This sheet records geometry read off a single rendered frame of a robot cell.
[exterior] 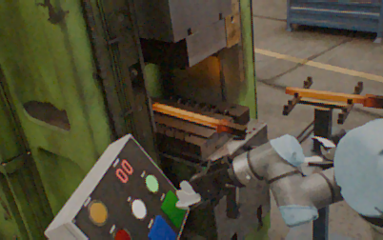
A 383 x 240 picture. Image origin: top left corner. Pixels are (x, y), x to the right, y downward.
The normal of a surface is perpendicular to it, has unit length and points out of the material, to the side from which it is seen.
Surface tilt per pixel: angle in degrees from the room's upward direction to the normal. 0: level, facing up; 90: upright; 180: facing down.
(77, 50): 90
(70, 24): 90
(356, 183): 82
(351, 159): 82
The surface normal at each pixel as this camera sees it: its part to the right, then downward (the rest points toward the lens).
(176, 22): 0.77, 0.22
